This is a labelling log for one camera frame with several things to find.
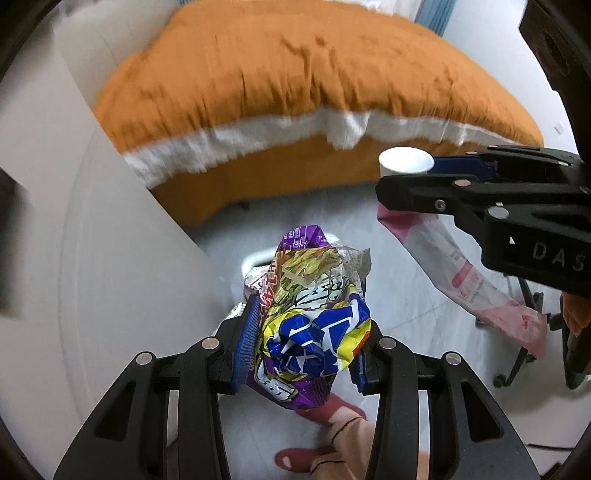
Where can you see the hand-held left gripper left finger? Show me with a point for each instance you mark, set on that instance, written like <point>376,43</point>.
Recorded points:
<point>246,342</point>

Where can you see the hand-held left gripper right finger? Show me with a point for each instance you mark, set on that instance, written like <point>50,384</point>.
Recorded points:
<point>359,374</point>

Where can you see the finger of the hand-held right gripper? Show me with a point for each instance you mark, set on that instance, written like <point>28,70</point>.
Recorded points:
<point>457,165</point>
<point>415,194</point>

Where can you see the white paper cup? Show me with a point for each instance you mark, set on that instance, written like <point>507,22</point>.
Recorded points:
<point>404,161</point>

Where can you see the purple snack bag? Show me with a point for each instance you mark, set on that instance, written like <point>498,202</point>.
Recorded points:
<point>314,318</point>

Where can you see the pink and white packet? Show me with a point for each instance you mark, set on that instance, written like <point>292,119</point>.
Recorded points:
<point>455,267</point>

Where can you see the black wheeled chair base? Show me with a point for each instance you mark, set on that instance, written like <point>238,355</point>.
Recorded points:
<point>526,323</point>

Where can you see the person's beige trouser leg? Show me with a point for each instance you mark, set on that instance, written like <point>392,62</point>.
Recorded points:
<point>348,447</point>

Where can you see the orange cloth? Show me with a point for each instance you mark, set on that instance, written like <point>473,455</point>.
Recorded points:
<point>577,316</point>

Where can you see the white bin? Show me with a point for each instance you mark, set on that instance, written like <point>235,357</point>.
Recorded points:
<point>258,263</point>

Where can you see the dark green object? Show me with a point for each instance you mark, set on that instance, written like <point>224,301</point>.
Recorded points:
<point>579,360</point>

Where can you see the black round-holed object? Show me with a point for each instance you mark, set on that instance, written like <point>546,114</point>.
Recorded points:
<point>554,50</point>

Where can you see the blue curtain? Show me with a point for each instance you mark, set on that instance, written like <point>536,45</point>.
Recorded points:
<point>431,14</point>

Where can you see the orange bed base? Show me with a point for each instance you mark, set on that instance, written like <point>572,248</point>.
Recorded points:
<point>258,177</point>

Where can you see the orange blanket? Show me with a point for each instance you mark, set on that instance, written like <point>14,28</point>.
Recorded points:
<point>304,74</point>

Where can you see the white bed sheet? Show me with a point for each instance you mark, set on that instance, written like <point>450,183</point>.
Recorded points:
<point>258,134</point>

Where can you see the white cabinet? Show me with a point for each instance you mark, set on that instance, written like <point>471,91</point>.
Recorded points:
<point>106,240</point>

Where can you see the white wall socket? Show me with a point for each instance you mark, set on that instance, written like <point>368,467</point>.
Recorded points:
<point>559,127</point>

